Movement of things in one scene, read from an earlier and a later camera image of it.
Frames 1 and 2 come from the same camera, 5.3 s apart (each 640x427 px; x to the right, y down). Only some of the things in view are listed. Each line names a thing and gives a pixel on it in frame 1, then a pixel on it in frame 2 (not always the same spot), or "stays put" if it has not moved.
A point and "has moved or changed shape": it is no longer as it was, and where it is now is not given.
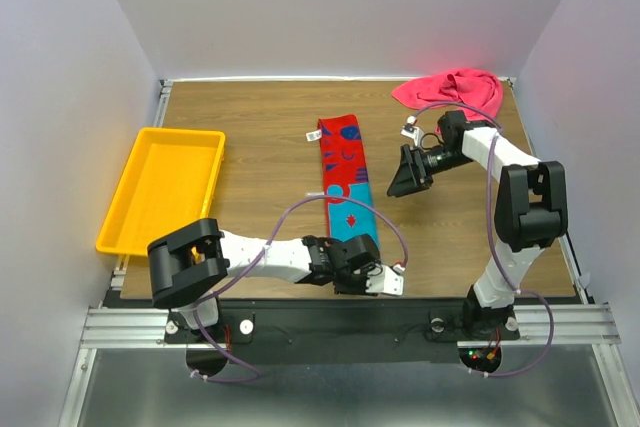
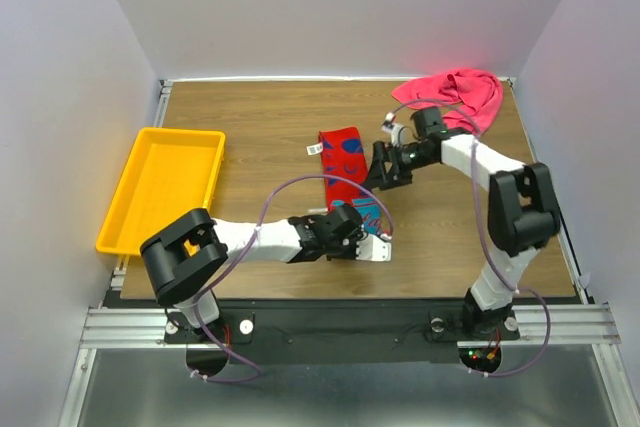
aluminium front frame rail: (540, 325) stays put
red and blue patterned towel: (346, 177) has moved or changed shape
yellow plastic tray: (168, 184) stays put
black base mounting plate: (327, 332) stays put
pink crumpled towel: (461, 85) stays put
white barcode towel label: (314, 135) -> (315, 149)
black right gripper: (405, 181) -> (378, 175)
